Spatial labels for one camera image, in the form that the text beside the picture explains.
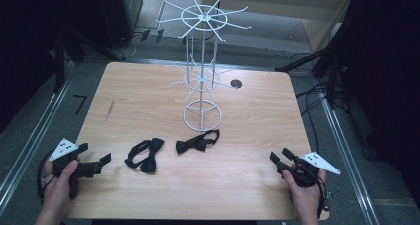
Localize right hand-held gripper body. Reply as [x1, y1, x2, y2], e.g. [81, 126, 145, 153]
[277, 151, 342, 189]

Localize metal floor rail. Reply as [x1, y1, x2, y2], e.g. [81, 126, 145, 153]
[0, 61, 76, 208]
[317, 85, 381, 225]

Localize dark cabinet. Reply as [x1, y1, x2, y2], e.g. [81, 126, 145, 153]
[98, 0, 144, 50]

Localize person's right hand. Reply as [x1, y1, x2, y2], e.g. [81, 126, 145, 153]
[281, 168, 328, 219]

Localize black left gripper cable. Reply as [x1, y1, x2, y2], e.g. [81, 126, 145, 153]
[36, 150, 56, 204]

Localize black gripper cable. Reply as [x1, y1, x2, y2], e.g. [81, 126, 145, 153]
[36, 150, 56, 204]
[316, 176, 330, 219]

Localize light wooden board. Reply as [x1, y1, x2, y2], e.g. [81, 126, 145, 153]
[201, 0, 355, 54]

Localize black floor cables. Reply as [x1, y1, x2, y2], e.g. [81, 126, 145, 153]
[289, 51, 340, 154]

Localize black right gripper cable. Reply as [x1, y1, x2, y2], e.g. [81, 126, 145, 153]
[316, 176, 330, 219]

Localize person's left hand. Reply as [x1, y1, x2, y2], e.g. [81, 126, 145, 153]
[42, 156, 82, 217]

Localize white wire display rack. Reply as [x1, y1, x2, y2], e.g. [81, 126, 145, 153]
[155, 0, 253, 133]

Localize black metal stand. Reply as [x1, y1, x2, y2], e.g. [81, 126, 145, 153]
[274, 6, 356, 110]
[52, 26, 127, 94]

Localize black bow tie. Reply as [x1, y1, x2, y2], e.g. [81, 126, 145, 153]
[175, 129, 221, 155]
[124, 137, 166, 174]

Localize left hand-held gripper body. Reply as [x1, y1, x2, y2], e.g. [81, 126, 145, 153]
[49, 138, 103, 200]

